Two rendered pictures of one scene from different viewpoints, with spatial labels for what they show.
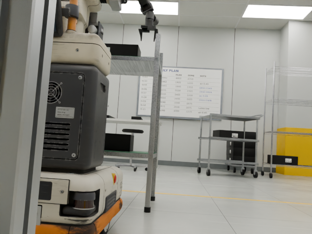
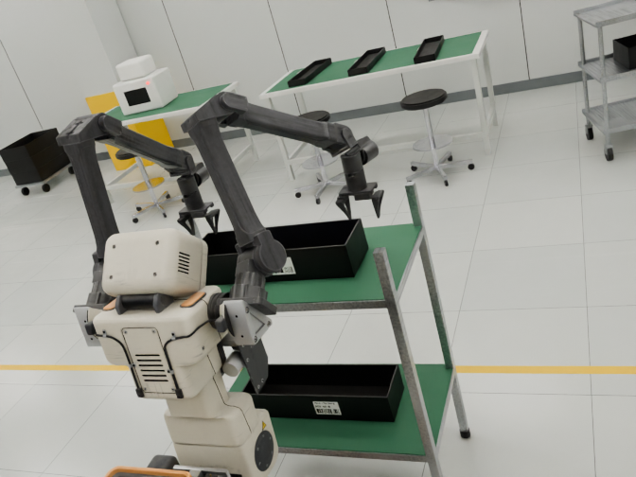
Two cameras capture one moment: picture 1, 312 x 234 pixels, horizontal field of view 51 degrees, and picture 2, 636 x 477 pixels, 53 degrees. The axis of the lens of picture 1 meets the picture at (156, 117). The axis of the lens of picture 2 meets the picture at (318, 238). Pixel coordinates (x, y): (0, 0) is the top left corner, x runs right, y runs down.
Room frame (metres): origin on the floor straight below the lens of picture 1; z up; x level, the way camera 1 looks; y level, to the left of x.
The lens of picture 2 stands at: (0.56, -0.42, 1.89)
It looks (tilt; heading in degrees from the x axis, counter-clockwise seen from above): 25 degrees down; 23
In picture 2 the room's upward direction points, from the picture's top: 17 degrees counter-clockwise
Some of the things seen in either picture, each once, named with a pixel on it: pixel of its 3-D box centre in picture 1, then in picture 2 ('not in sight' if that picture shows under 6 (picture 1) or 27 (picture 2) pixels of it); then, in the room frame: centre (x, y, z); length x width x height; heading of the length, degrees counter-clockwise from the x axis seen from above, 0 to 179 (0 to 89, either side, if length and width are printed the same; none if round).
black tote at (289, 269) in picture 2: (98, 54); (274, 253); (2.23, 0.43, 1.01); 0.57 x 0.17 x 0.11; 86
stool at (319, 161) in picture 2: not in sight; (317, 155); (5.08, 1.25, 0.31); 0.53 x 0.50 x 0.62; 86
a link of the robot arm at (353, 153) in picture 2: (150, 16); (352, 161); (2.20, 0.08, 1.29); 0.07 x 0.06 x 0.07; 157
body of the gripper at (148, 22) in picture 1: (148, 24); (356, 182); (2.19, 0.09, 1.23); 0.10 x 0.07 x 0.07; 85
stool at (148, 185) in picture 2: not in sight; (147, 180); (5.20, 2.93, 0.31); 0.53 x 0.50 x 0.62; 132
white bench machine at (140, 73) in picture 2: not in sight; (142, 83); (5.89, 3.05, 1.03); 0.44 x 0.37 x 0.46; 92
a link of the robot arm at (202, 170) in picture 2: not in sight; (189, 170); (2.27, 0.65, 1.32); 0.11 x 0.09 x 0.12; 177
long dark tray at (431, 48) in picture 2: (137, 119); (429, 48); (5.65, 0.32, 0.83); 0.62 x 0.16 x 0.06; 179
